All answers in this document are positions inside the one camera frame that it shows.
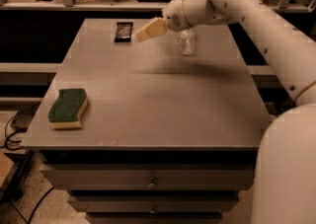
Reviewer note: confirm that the drawer knob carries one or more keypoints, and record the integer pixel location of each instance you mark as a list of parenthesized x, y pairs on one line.
[(152, 183), (153, 209)]

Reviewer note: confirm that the grey drawer cabinet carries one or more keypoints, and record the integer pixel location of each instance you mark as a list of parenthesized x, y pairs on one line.
[(192, 123)]

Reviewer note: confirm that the green and yellow sponge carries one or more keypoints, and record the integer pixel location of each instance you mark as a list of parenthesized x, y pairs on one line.
[(68, 108)]

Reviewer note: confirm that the clear plastic water bottle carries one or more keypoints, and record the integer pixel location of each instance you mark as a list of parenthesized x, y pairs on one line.
[(187, 42)]

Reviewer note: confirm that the top drawer knob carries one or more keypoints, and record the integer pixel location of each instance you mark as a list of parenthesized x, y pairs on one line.
[(152, 183)]

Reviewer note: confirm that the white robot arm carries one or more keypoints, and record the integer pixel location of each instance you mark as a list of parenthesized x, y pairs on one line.
[(285, 173)]

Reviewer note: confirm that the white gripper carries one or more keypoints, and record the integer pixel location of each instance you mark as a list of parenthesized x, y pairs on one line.
[(173, 16)]

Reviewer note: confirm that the grey power box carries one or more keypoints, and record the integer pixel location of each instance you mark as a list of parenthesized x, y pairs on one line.
[(22, 120)]

